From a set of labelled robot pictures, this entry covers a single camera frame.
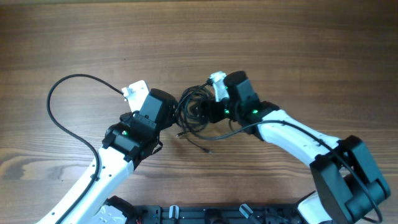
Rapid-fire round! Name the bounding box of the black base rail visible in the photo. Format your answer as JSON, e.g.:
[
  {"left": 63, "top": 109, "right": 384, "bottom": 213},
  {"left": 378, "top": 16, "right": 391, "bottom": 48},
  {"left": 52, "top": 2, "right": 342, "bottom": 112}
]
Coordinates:
[{"left": 105, "top": 195, "right": 315, "bottom": 224}]

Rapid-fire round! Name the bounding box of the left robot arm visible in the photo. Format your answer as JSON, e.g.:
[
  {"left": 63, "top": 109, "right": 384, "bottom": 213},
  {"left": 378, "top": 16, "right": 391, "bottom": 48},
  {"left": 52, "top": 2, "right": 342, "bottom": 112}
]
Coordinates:
[{"left": 39, "top": 88, "right": 177, "bottom": 223}]

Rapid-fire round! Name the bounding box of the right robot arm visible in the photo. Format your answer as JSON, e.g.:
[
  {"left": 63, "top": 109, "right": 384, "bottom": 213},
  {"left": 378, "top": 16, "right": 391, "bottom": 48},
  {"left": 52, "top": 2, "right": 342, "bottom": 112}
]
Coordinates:
[{"left": 207, "top": 71, "right": 391, "bottom": 223}]

